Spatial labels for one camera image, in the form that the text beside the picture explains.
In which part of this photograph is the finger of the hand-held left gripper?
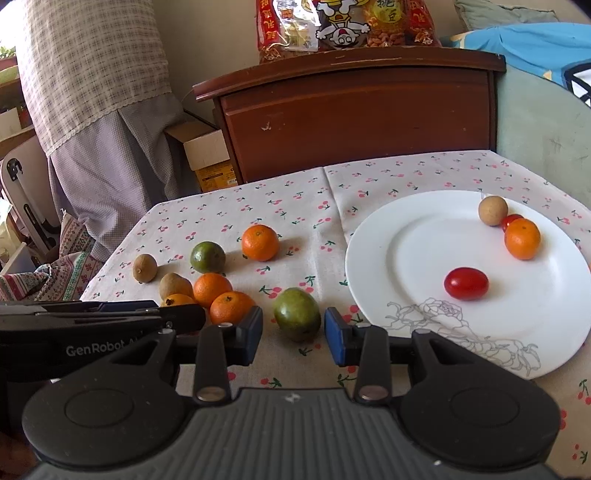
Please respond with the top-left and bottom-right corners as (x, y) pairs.
(159, 304), (207, 334)
(0, 300), (161, 320)

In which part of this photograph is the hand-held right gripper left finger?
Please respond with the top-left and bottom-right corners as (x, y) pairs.
(121, 306), (264, 404)

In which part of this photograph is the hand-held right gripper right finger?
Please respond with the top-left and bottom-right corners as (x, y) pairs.
(324, 307), (467, 403)

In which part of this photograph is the brown longan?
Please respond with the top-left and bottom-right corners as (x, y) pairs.
(478, 195), (505, 227)
(133, 254), (158, 283)
(159, 272), (194, 301)

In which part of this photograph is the green guava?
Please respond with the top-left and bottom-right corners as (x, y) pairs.
(273, 287), (321, 343)

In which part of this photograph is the small green mango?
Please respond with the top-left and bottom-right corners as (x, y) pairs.
(190, 241), (227, 274)

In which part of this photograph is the white plate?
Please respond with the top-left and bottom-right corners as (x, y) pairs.
(345, 190), (591, 380)

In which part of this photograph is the red patterned cloth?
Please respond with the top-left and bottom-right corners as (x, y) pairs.
(0, 212), (100, 303)

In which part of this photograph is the lilac checked cloth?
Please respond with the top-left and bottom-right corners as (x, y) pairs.
(46, 92), (204, 261)

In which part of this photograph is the cherry print tablecloth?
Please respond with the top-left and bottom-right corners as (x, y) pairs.
(78, 150), (591, 478)

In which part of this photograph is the large red cherry tomato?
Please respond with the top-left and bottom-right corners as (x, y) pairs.
(444, 267), (489, 302)

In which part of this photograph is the white folding chair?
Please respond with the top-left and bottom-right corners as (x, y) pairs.
(0, 136), (63, 264)

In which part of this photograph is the open cardboard box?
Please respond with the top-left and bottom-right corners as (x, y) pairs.
(164, 108), (241, 193)

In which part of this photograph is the dark wooden cabinet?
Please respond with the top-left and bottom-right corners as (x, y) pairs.
(192, 46), (507, 185)

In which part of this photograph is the beige checked cloth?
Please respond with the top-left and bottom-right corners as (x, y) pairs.
(16, 0), (174, 158)

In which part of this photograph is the green potted plant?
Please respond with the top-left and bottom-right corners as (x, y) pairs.
(0, 46), (19, 86)

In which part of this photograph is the green bed sheet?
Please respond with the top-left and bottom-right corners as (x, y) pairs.
(496, 69), (591, 208)

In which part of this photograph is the red snack gift bag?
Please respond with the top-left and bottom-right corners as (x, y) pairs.
(255, 0), (443, 64)

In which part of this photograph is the blue blanket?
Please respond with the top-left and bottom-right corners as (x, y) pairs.
(441, 23), (591, 104)

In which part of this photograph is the grey-green pillow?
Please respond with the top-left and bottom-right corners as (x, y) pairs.
(455, 0), (559, 31)

